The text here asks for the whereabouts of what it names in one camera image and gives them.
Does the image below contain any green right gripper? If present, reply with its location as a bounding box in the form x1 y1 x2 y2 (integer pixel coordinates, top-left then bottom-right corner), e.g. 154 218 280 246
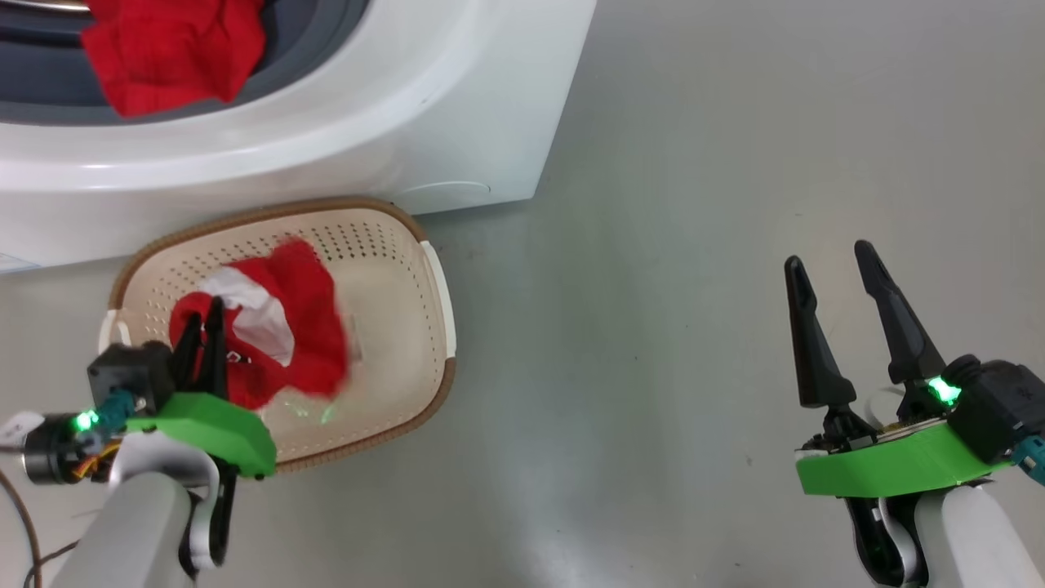
784 239 1015 499

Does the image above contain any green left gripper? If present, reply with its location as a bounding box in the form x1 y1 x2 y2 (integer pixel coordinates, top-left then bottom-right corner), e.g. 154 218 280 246
125 296 278 481

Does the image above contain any red and white garment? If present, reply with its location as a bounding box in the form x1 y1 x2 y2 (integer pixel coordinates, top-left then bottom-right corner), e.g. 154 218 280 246
169 237 354 411

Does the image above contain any plain red garment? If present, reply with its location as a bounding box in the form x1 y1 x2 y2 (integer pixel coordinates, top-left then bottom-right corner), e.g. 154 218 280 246
80 0 269 120

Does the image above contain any cream perforated laundry basket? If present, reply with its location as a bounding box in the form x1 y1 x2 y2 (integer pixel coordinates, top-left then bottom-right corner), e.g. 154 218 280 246
98 196 456 476

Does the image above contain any white front-load washing machine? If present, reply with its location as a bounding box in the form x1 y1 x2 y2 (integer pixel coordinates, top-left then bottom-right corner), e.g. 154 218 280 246
0 0 598 274

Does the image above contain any grey door gasket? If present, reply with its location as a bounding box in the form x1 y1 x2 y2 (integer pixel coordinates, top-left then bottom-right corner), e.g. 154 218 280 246
0 0 370 127

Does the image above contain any steel washing drum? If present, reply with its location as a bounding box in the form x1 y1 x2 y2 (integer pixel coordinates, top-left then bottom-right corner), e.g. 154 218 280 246
0 0 91 14

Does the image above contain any round white filter cover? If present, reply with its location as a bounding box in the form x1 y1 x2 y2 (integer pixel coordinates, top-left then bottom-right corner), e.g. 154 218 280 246
398 180 492 216

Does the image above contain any white cable tag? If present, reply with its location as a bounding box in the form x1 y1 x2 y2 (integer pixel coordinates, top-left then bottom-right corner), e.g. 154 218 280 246
0 411 47 447

